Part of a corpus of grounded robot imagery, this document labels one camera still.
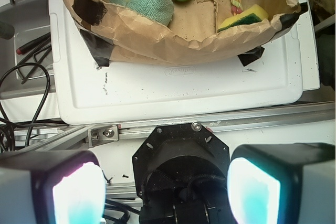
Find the red-tipped black screwdriver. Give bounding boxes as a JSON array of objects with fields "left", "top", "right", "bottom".
[{"left": 16, "top": 33, "right": 50, "bottom": 55}]

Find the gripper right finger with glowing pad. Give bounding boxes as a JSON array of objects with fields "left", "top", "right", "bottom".
[{"left": 227, "top": 143, "right": 335, "bottom": 223}]

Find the brown paper bag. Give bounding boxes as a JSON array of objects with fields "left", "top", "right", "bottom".
[{"left": 63, "top": 0, "right": 301, "bottom": 66}]

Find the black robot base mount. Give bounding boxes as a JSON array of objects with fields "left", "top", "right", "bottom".
[{"left": 132, "top": 122, "right": 235, "bottom": 223}]

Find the white plastic bin lid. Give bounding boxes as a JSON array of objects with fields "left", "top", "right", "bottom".
[{"left": 49, "top": 0, "right": 320, "bottom": 125}]

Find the aluminium frame rail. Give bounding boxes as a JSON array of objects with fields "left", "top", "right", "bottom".
[{"left": 0, "top": 102, "right": 336, "bottom": 154}]

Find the grey tool tray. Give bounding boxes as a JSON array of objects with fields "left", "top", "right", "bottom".
[{"left": 0, "top": 3, "right": 56, "bottom": 101}]

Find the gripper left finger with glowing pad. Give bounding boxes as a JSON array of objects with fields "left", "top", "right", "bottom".
[{"left": 1, "top": 150, "right": 106, "bottom": 223}]

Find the yellow green sponge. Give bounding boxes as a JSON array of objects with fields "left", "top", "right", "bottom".
[{"left": 217, "top": 4, "right": 269, "bottom": 32}]

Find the black cable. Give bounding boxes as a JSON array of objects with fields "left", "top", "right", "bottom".
[{"left": 0, "top": 62, "right": 51, "bottom": 154}]

